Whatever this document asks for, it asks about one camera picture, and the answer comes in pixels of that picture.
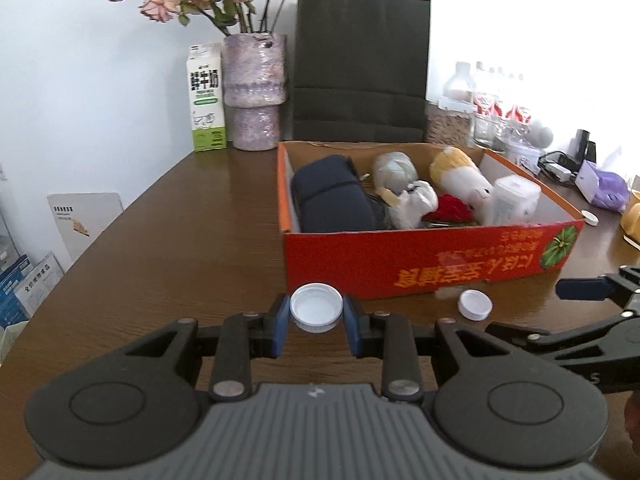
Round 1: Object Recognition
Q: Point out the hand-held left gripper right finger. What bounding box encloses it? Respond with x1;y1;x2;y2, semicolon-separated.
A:
342;294;521;403

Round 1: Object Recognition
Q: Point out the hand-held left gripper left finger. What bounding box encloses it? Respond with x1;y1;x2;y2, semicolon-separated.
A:
125;294;292;403

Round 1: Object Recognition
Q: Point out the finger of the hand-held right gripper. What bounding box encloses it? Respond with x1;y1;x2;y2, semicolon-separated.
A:
555;266;640;308
485;310;640;362

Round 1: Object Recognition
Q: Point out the white ribbed bottle cap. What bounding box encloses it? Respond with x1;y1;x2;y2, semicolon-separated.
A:
290;282;345;333

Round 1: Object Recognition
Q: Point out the red cardboard box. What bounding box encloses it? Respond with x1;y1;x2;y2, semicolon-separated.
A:
276;140;585;301

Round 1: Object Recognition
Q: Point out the small white bottle cap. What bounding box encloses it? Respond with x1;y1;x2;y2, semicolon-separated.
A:
457;289;493;321

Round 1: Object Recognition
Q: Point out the white plastic bag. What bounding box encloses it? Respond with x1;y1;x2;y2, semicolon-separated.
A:
382;180;440;230

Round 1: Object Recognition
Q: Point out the brown wooden desktop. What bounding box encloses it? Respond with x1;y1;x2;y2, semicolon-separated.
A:
0;147;640;480

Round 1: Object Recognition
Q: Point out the yellow mug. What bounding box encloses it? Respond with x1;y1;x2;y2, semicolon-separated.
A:
620;190;640;248

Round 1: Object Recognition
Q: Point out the purple tissue pack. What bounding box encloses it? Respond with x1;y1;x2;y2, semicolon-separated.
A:
575;160;630;211

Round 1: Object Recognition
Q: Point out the blue grey cloth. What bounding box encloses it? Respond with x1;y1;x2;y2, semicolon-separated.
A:
369;197;401;231

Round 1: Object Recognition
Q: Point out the navy fabric pouch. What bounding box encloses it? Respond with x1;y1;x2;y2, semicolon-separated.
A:
291;155;378;233

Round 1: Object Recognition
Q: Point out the black charger stand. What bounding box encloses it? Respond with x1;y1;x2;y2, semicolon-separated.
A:
574;130;598;163

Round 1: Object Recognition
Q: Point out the white patterned box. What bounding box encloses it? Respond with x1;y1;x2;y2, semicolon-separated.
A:
505;137;543;171

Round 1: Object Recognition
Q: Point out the red fuzzy item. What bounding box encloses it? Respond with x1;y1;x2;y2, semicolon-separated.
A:
422;194;473;226

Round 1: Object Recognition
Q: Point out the white round speaker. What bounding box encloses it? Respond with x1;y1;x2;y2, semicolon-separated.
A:
525;119;555;150

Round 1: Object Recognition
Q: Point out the yellow white plush toy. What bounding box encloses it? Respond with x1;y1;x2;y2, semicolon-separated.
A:
430;146;496;216

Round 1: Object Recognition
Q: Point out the clear drinking glass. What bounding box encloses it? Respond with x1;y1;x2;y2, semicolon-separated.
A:
472;112;508;153

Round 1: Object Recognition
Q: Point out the pack of water bottles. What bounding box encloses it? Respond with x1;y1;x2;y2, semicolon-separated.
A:
442;61;533;146

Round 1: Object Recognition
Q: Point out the glass jar of grain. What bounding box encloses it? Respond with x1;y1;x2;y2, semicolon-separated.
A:
424;97;475;147

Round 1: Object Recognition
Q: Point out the purple textured vase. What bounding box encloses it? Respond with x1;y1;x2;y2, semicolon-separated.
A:
221;32;288;152

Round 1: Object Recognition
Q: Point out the white green milk carton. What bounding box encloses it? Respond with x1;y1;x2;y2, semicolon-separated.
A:
186;42;228;153

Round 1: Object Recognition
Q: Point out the white printed pack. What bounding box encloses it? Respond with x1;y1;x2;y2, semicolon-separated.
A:
12;251;65;318

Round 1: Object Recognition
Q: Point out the black paper bag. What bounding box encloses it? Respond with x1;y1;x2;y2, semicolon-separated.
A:
291;0;432;145

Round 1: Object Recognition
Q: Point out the black power cable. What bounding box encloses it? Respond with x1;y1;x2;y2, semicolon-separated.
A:
539;151;581;183

